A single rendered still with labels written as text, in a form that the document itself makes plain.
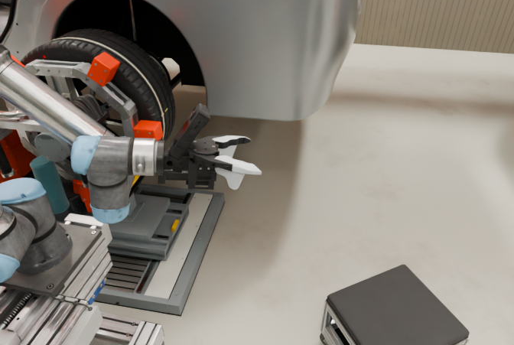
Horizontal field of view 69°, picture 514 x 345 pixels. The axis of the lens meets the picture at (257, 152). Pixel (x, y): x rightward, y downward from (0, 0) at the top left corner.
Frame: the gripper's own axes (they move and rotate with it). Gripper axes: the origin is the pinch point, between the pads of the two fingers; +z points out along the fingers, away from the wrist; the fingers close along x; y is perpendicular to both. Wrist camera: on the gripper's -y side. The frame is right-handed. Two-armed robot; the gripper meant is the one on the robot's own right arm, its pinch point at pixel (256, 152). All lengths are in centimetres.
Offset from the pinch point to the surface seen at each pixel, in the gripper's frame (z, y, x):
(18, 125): -72, 25, -66
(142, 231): -33, 92, -93
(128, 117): -36, 22, -73
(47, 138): -64, 31, -69
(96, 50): -49, 0, -85
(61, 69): -60, 7, -79
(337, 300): 46, 76, -30
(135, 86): -34, 12, -80
